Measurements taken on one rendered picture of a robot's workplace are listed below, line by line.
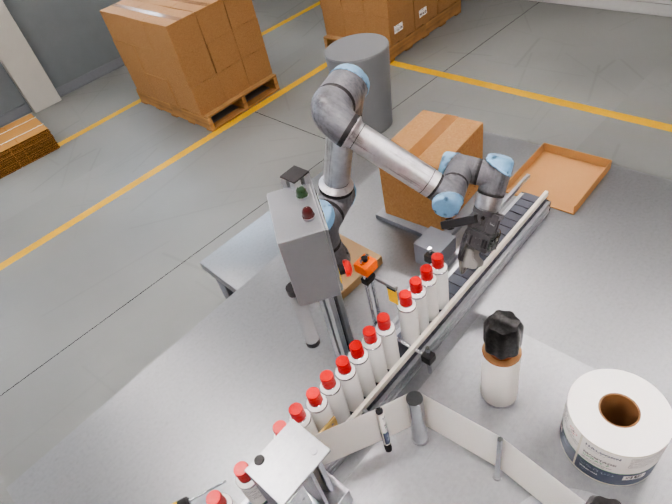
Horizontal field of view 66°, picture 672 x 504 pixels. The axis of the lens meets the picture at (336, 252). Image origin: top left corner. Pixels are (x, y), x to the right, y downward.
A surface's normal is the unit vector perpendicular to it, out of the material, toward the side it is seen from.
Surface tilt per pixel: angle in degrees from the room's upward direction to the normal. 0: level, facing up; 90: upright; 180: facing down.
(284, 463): 0
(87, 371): 0
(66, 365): 0
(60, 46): 90
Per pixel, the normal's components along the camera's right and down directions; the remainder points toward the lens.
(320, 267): 0.22, 0.65
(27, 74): 0.70, 0.40
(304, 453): -0.18, -0.70
